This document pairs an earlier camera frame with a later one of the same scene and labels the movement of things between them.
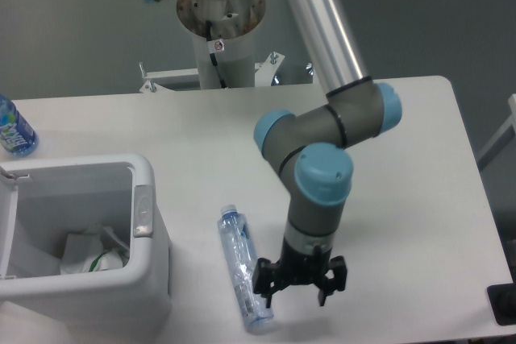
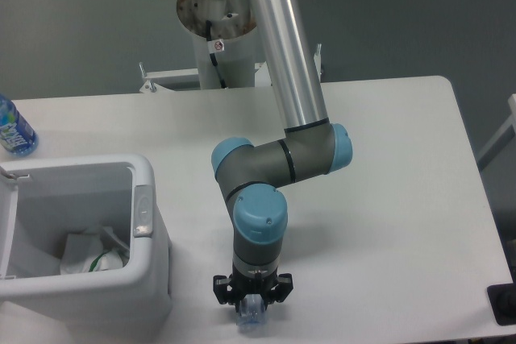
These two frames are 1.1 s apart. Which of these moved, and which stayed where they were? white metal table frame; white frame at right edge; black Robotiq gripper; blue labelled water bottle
Moved: black Robotiq gripper
Stayed: white frame at right edge; blue labelled water bottle; white metal table frame
